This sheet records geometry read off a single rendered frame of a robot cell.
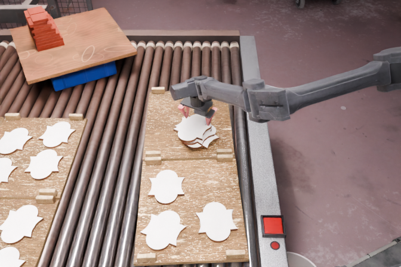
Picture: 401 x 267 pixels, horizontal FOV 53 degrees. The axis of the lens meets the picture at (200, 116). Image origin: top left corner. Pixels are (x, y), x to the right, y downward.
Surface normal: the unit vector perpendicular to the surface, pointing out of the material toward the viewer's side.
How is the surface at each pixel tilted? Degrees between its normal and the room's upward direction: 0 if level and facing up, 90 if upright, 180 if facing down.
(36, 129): 0
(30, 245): 0
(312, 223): 0
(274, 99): 82
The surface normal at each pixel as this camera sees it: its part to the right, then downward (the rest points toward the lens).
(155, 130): -0.01, -0.74
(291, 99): 0.29, 0.18
